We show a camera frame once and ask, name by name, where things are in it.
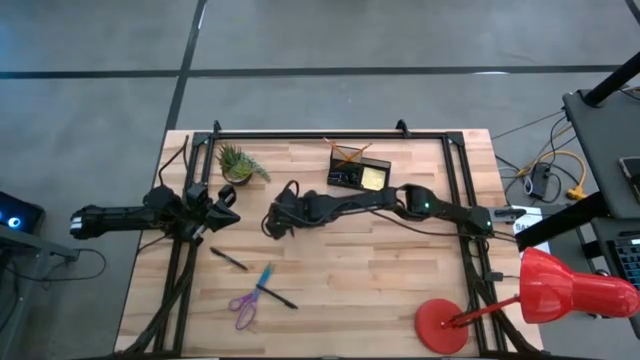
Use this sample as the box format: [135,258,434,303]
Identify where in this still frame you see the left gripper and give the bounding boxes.
[179,182,241,246]

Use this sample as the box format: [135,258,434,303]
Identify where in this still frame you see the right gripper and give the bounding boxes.
[263,188,309,240]

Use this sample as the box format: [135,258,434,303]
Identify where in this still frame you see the orange pencil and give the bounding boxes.
[333,142,374,169]
[322,136,355,164]

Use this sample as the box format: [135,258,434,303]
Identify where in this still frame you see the yellow sticky note pad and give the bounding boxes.
[360,167,387,192]

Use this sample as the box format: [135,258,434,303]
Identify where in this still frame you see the black mesh desk organizer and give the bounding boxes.
[327,143,393,193]

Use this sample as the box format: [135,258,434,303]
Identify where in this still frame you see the black pen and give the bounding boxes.
[209,246,249,272]
[255,283,299,310]

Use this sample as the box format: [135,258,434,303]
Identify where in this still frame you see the purple and blue scissors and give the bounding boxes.
[228,263,275,332]

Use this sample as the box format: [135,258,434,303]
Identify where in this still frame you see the succulent plant in black pot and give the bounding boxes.
[215,143,272,187]

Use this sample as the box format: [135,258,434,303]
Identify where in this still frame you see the grey metal stand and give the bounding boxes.
[0,224,81,360]

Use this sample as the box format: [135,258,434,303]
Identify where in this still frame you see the black computer with blue lights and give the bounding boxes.
[0,191,46,236]

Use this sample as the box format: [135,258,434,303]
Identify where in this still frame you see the white printed paper sheet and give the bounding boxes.
[510,205,551,255]

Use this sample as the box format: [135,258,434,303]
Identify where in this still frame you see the black power adapter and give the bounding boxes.
[528,163,551,200]

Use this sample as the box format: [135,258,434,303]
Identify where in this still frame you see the red desk lamp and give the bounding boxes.
[413,246,640,355]

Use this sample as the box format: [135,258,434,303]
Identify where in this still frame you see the black desk support beam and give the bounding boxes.
[514,192,610,251]

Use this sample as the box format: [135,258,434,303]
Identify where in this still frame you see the dark grey side desk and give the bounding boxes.
[562,88,640,341]

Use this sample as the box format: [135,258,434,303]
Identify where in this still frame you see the keyboard with lit keys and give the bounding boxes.
[612,234,640,289]

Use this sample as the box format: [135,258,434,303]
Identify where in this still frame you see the black phone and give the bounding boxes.
[618,155,640,201]

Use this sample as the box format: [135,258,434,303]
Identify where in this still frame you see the black pole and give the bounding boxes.
[583,52,640,108]

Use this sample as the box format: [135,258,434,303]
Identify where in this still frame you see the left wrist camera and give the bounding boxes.
[215,183,237,207]

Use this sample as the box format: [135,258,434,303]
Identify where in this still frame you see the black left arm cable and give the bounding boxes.
[155,133,190,189]

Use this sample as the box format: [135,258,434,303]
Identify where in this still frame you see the black metal table frame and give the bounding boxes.
[113,119,544,359]

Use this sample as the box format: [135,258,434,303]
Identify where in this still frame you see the black floor cable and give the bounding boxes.
[2,248,107,291]
[491,110,565,141]

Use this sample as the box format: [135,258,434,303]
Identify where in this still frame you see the yellow cable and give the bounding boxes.
[517,149,589,201]

